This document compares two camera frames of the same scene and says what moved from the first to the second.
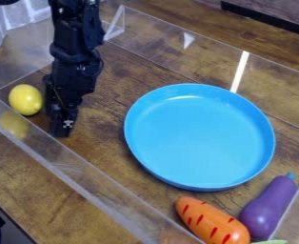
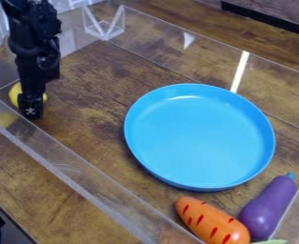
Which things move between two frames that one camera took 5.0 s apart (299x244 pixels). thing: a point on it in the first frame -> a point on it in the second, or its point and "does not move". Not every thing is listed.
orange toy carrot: [213, 224] does not move
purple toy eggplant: [258, 215] does not move
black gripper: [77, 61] -> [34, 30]
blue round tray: [201, 136] does not move
